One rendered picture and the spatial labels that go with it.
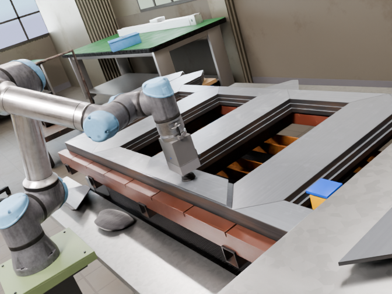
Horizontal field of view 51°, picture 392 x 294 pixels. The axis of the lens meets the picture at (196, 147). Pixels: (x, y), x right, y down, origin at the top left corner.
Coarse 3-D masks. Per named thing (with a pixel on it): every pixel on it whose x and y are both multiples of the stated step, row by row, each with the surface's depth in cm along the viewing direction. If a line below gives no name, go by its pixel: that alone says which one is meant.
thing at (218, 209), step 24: (216, 96) 196; (240, 96) 184; (264, 120) 154; (384, 120) 121; (144, 144) 175; (216, 144) 142; (240, 144) 147; (360, 144) 115; (120, 168) 153; (336, 168) 109; (168, 192) 128; (192, 192) 116; (240, 216) 100
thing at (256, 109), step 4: (244, 104) 170; (248, 104) 169; (252, 104) 168; (236, 108) 169; (240, 108) 167; (244, 108) 166; (248, 108) 164; (252, 108) 163; (256, 108) 162; (260, 108) 160; (264, 108) 159; (268, 108) 158; (272, 108) 157; (236, 112) 165; (240, 112) 164; (244, 112) 162; (248, 112) 161; (252, 112) 160; (256, 112) 158; (260, 112) 157; (264, 112) 156
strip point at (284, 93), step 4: (276, 92) 172; (280, 92) 171; (284, 92) 170; (260, 96) 174; (264, 96) 172; (268, 96) 171; (272, 96) 169; (276, 96) 168; (280, 96) 167; (284, 96) 165; (288, 96) 164
